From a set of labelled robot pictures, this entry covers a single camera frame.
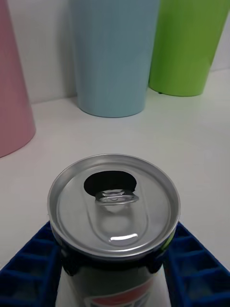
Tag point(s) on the pale blue plastic bin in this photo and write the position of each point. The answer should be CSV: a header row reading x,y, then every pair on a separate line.
x,y
112,60

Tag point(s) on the black drink can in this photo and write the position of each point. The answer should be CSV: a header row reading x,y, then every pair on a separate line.
x,y
112,216

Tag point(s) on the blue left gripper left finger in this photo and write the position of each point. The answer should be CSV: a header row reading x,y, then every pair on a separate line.
x,y
28,275

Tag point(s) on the green plastic bin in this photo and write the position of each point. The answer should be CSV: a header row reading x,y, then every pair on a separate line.
x,y
187,48

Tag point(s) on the pink plastic bin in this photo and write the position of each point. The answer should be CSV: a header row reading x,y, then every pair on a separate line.
x,y
12,84

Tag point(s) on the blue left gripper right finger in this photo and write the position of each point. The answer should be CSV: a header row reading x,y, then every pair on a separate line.
x,y
201,275

